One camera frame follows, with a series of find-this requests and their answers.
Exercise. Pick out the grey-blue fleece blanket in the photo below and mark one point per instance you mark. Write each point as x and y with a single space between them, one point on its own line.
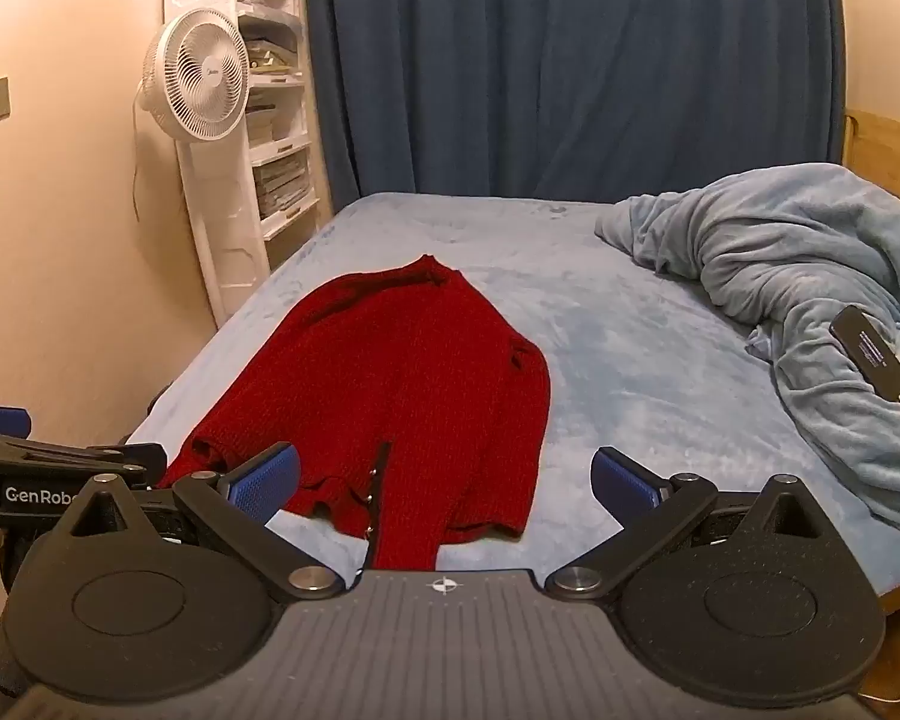
795 255

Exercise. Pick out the white electric fan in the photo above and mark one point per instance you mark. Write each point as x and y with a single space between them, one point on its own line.
195 75

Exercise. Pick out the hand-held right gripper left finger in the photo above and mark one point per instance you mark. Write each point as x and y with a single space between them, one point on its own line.
264 477

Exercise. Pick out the wooden headboard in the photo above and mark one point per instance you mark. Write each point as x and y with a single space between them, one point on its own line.
892 150

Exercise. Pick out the white plastic shelf unit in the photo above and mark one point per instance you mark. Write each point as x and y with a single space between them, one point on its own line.
286 94

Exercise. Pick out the red knit sweater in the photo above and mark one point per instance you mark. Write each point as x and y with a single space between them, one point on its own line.
405 390

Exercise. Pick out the dark blue curtain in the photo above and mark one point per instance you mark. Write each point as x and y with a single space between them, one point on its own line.
570 52

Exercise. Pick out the black smartphone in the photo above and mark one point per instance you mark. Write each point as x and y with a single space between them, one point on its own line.
870 352

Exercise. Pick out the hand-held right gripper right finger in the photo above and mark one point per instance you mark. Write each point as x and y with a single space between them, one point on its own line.
621 484

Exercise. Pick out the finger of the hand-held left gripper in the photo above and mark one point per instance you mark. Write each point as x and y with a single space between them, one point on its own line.
82 457
0 421

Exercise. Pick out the white slotted plastic panel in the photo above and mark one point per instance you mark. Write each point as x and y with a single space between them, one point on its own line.
225 240

